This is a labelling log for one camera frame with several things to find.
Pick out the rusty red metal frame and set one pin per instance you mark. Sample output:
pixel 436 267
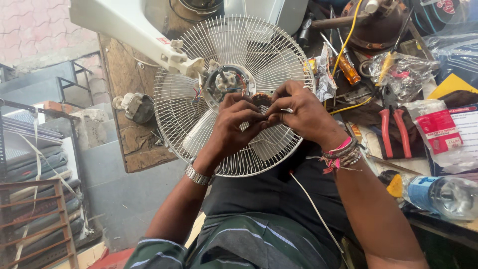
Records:
pixel 37 224

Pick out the yellow card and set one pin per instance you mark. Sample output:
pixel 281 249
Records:
pixel 452 87

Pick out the person's left hand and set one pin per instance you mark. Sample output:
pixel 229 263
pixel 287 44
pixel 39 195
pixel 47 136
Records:
pixel 227 130

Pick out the white and black motor part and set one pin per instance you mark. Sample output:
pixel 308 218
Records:
pixel 136 106

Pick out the person's right hand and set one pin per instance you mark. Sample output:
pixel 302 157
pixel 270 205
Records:
pixel 310 115

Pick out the crumpled clear plastic bag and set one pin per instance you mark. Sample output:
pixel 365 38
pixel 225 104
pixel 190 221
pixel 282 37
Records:
pixel 405 74

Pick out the person's black trousers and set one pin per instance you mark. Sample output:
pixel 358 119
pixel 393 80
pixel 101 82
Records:
pixel 269 194

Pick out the clear plastic water bottle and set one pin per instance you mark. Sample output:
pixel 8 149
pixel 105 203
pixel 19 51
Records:
pixel 440 196

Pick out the pink and beaded wrist bands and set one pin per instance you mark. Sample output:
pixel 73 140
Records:
pixel 341 154

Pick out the printed paper sheet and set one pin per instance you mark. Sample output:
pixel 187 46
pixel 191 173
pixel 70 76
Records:
pixel 468 123

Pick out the copper fan motor winding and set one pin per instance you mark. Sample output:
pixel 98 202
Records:
pixel 261 100

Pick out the silver metal wristwatch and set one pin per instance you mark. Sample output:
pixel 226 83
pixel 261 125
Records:
pixel 198 176

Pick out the blue plastic bag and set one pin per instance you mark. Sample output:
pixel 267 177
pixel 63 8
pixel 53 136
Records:
pixel 455 52

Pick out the small yellow plastic piece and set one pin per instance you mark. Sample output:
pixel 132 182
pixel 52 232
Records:
pixel 396 186

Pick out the white fan motor mount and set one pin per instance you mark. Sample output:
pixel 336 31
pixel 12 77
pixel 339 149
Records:
pixel 227 80

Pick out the red-labelled plastic packet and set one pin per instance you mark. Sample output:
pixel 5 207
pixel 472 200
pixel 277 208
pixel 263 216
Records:
pixel 438 130

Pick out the person's striped shirt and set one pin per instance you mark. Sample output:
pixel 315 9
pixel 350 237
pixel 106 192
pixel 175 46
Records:
pixel 239 246

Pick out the white appliance casing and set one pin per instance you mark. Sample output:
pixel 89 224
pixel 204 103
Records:
pixel 276 13

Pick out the grey metal bench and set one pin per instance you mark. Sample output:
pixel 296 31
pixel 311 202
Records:
pixel 37 82

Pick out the white fan stand neck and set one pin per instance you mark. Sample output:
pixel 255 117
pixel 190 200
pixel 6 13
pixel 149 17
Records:
pixel 130 30

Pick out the rusty metal rod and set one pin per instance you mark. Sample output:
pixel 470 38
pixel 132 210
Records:
pixel 336 22

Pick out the crumpled printed foil wrapper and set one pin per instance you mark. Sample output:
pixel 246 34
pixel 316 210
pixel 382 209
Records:
pixel 325 78

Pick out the metal rack with stacked cloth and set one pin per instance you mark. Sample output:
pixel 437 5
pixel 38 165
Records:
pixel 41 164

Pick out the round brown metal motor housing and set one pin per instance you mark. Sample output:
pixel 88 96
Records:
pixel 377 26

